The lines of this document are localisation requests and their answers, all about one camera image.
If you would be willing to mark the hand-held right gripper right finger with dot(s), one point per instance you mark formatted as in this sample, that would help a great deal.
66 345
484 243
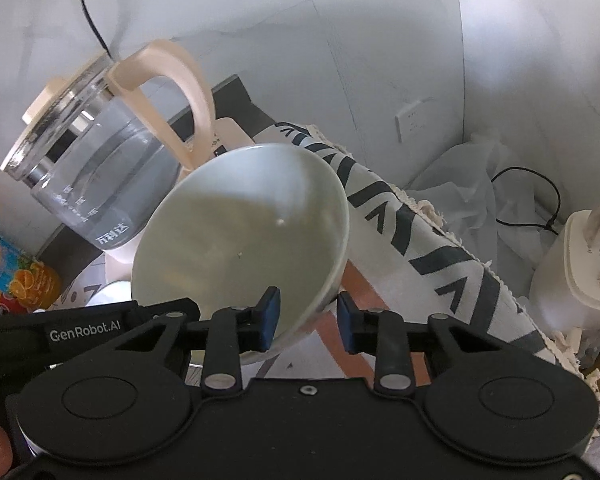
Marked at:
347 322

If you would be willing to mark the white ceramic bowl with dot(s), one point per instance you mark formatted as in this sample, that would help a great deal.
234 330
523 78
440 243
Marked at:
240 220

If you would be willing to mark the white plastic sheet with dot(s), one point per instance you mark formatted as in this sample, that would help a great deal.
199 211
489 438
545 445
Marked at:
460 180

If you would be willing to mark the orange juice bottle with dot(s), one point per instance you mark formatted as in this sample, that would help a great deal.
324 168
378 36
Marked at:
25 270

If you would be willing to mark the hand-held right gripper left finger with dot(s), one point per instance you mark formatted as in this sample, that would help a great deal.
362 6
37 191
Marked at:
269 320

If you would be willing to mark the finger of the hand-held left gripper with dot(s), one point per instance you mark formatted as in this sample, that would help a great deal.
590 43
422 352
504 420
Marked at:
165 309

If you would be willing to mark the white floor appliance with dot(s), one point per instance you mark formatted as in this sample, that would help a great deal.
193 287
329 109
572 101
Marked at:
570 270

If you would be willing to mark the patterned white table cloth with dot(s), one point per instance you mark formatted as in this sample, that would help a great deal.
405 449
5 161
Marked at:
430 240

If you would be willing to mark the white wall socket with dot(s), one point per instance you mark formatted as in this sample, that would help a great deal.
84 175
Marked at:
417 121

